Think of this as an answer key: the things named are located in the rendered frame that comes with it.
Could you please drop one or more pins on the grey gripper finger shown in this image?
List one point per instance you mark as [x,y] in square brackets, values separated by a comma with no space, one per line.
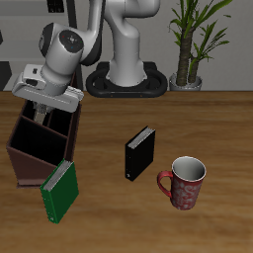
[39,116]
[47,110]

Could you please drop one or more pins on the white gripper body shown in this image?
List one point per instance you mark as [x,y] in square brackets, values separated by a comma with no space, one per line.
[49,97]

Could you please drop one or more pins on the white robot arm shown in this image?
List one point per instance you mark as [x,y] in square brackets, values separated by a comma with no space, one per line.
[126,49]

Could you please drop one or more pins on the dark brown desk caddy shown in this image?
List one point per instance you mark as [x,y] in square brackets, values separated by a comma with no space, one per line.
[28,164]

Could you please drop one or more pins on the green book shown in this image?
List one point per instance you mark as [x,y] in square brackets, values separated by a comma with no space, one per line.
[62,194]

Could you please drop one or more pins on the black book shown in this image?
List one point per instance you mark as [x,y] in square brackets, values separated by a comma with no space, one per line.
[141,158]

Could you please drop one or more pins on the green pot plant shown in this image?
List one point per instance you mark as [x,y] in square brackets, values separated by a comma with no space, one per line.
[185,46]

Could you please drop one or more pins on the red patterned mug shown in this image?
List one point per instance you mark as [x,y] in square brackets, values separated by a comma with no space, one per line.
[186,192]

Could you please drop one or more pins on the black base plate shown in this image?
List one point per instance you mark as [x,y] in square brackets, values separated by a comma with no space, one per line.
[95,86]

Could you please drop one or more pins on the black wall fixture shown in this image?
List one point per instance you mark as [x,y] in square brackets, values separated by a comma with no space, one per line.
[55,5]

